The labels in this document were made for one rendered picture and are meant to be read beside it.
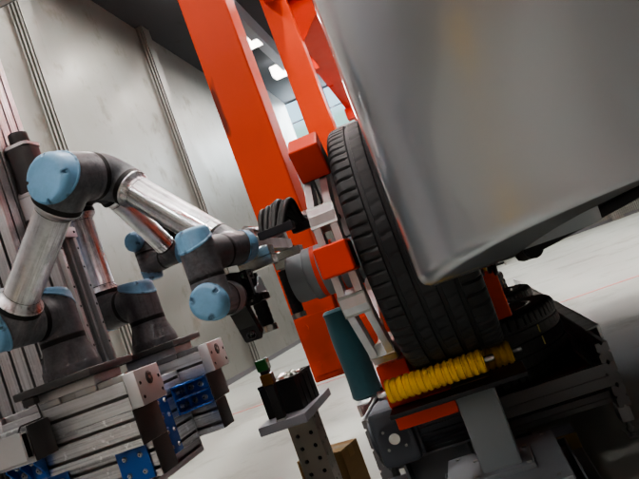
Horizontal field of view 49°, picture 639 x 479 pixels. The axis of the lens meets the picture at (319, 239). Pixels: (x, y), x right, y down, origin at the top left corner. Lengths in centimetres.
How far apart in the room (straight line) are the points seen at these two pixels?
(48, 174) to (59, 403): 61
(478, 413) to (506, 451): 11
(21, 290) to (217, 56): 113
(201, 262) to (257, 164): 103
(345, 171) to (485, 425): 72
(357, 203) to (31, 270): 77
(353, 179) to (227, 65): 104
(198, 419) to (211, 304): 96
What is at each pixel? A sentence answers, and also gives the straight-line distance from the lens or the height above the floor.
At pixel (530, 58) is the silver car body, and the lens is 87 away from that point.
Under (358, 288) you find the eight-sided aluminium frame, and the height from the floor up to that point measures 77.
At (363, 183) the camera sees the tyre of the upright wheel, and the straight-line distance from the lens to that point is 155.
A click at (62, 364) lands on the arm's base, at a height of 85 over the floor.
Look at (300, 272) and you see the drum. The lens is 181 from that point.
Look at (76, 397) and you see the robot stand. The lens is 192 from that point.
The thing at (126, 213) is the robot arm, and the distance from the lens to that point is 250.
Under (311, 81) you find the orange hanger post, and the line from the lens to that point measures 444.
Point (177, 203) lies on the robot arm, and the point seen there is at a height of 109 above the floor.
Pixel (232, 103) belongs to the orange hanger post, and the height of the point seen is 151.
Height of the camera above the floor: 78
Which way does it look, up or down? 4 degrees up
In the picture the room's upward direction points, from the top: 20 degrees counter-clockwise
